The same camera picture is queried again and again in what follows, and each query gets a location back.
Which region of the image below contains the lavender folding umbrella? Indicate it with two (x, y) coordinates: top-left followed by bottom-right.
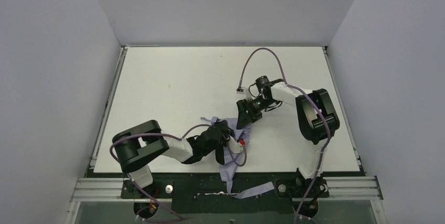
(219, 118), (275, 199)

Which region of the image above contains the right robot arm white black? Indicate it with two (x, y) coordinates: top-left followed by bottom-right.
(236, 76), (340, 179)

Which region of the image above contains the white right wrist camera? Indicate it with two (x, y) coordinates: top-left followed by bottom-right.
(236, 87), (255, 99)

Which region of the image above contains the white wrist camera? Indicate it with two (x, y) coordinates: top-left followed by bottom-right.
(236, 87), (255, 99)
(227, 138), (244, 154)

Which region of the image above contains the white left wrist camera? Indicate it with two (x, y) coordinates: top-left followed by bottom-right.
(227, 138), (244, 154)

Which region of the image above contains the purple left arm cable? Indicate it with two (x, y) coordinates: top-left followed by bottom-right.
(109, 123), (248, 223)

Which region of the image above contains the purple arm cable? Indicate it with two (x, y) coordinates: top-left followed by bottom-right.
(109, 123), (248, 223)
(236, 47), (332, 224)

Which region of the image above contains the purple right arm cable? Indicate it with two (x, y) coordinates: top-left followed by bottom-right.
(236, 47), (332, 224)

